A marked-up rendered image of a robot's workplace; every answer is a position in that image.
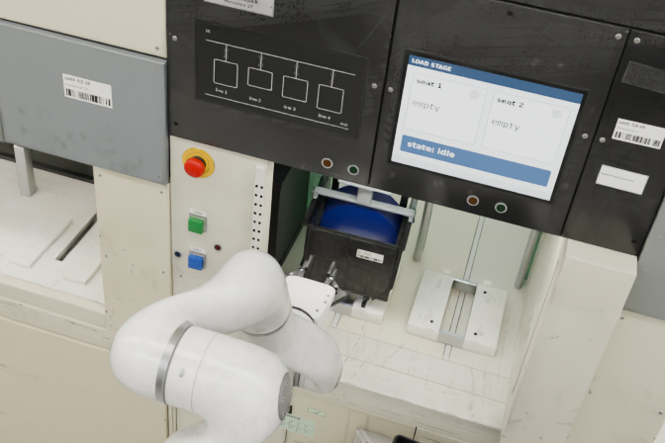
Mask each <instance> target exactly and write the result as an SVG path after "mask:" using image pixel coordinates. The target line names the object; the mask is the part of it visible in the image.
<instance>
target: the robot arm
mask: <svg viewBox="0 0 665 443"><path fill-rule="evenodd" d="M313 261H314V256H312V255H311V256H310V258H309V260H308V261H307V260H305V262H304V264H303V266H302V267H300V268H299V269H298V270H297V271H294V272H290V273H289V274H284V272H283V270H282V268H281V266H280V265H279V263H278V262H277V261H276V260H275V259H274V258H273V257H272V256H271V255H270V254H268V253H266V252H264V251H261V250H258V249H247V250H243V251H241V252H238V253H237V254H235V255H234V256H232V257H231V258H230V259H229V260H228V261H227V262H226V263H225V265H224V266H223V267H222V268H221V270H220V271H219V272H218V273H217V274H216V275H215V276H214V277H213V278H212V279H211V280H209V281H208V282H207V283H205V284H203V285H202V286H200V287H198V288H196V289H194V290H191V291H188V292H185V293H182V294H178V295H175V296H172V297H168V298H165V299H163V300H160V301H157V302H155V303H153V304H151V305H149V306H147V307H145V308H143V309H142V310H139V311H138V312H137V313H135V314H134V315H132V316H131V317H130V318H129V319H128V320H127V321H126V322H125V323H124V324H123V325H122V326H121V327H120V329H119V330H118V332H116V334H115V337H114V339H113V342H112V345H111V347H110V350H109V352H110V366H111V369H112V372H113V374H114V376H115V378H116V379H117V380H118V381H119V383H120V384H121V385H122V386H124V387H125V388H126V389H128V390H129V391H131V392H133V393H135V394H137V395H139V396H142V397H145V398H147V399H152V400H156V401H159V402H162V403H165V404H168V405H171V406H174V407H177V408H180V409H184V410H187V411H190V412H193V413H196V414H198V415H200V416H201V417H202V418H204V420H203V421H201V422H198V423H196V424H193V425H190V426H188V427H185V428H183V429H180V430H178V431H177V432H175V433H173V434H172V435H170V436H169V437H168V438H167V439H166V440H165V441H164V442H163V443H263V442H264V441H265V440H266V439H267V438H269V437H270V436H271V435H272V434H273V433H274V432H275V431H276V430H277V428H278V427H279V426H280V424H281V423H282V421H283V420H284V418H285V416H286V414H287V413H288V411H289V407H290V403H291V399H292V396H293V393H292V392H293V387H298V388H301V389H304V390H308V391H311V392H315V393H319V394H327V393H330V392H332V391H333V390H334V389H335V388H336V387H337V386H338V383H339V380H340V378H341V373H342V359H341V354H340V350H339V347H338V345H337V343H336V341H335V340H334V339H333V337H332V336H331V335H330V334H328V333H327V332H326V331H325V330H323V329H322V327H323V325H324V324H325V322H326V320H327V319H328V317H329V315H330V313H331V311H332V309H333V306H334V305H336V304H338V303H340V302H342V301H344V300H345V297H346V293H345V292H344V291H343V290H342V289H340V288H339V286H338V284H337V283H336V282H335V280H334V278H335V276H336V273H337V269H335V268H334V267H335V262H332V264H331V266H330V268H329V271H328V273H327V277H326V280H325V281H324V282H323V283H319V282H316V281H312V280H309V279H307V278H308V276H309V274H310V272H311V270H312V268H313ZM237 331H238V333H239V335H240V337H241V339H242V340H240V339H237V338H234V337H231V336H228V334H231V333H234V332H237Z"/></svg>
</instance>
